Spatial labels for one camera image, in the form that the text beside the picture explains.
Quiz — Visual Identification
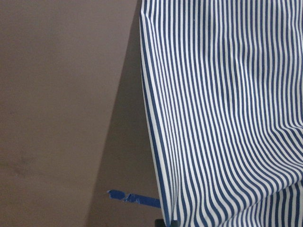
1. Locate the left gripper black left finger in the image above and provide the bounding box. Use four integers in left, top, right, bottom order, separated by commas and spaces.
154, 219, 166, 227

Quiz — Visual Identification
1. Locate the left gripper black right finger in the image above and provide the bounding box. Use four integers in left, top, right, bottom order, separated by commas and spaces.
170, 220, 179, 227

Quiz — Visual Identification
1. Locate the blue white striped polo shirt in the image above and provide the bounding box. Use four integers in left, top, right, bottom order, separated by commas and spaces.
140, 0, 303, 227

